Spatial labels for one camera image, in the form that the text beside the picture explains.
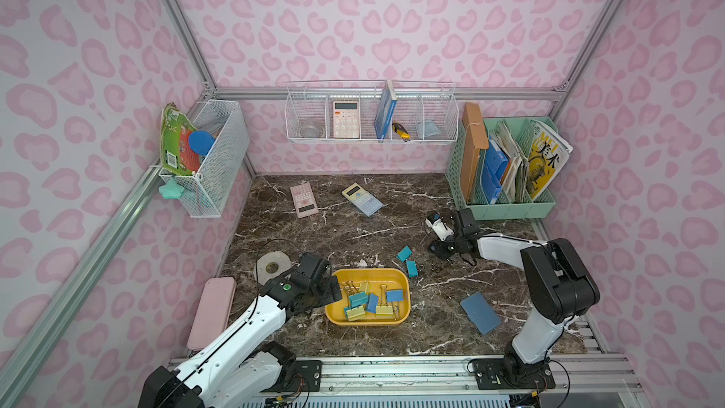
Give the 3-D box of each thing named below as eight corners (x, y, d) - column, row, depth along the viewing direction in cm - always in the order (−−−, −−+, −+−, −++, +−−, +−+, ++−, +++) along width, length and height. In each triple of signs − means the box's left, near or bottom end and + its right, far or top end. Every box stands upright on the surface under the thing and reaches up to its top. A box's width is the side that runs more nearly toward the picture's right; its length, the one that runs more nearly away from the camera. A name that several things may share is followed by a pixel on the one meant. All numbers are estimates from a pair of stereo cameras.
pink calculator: (297, 218, 109) (296, 215, 107) (290, 190, 118) (289, 186, 116) (319, 212, 110) (318, 208, 109) (310, 184, 120) (309, 181, 118)
